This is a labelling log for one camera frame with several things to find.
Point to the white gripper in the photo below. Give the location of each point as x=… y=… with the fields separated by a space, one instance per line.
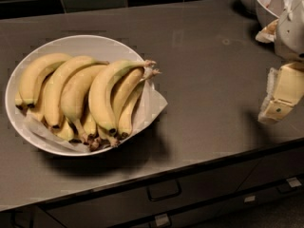
x=291 y=32

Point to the curved yellow banana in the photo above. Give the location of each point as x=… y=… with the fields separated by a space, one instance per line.
x=99 y=97

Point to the yellow banana behind front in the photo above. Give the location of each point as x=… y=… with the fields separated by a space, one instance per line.
x=122 y=90

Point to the rightmost lower yellow banana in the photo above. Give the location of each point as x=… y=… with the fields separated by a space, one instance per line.
x=125 y=122

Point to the large white bowl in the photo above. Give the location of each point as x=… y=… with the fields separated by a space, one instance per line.
x=98 y=47

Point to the leftmost yellow banana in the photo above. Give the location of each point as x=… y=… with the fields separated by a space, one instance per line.
x=33 y=76

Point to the dark drawer front right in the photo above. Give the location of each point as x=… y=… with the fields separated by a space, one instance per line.
x=276 y=167

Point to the dark drawer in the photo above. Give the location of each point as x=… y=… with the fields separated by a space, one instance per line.
x=276 y=167
x=175 y=199

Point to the dark drawer front left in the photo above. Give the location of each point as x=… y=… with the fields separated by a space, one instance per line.
x=175 y=199

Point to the black drawer handle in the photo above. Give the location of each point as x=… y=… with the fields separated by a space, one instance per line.
x=163 y=190

